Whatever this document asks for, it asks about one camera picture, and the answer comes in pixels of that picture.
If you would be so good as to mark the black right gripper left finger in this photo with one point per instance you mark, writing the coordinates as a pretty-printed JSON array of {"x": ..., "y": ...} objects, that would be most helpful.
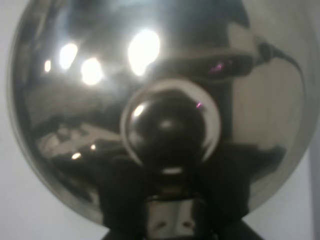
[{"x": 108, "y": 236}]

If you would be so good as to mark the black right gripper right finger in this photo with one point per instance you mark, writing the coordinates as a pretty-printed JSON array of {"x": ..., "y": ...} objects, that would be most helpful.
[{"x": 247, "y": 233}]

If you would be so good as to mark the stainless steel teapot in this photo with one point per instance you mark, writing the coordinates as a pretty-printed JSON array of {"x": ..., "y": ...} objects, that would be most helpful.
[{"x": 164, "y": 119}]

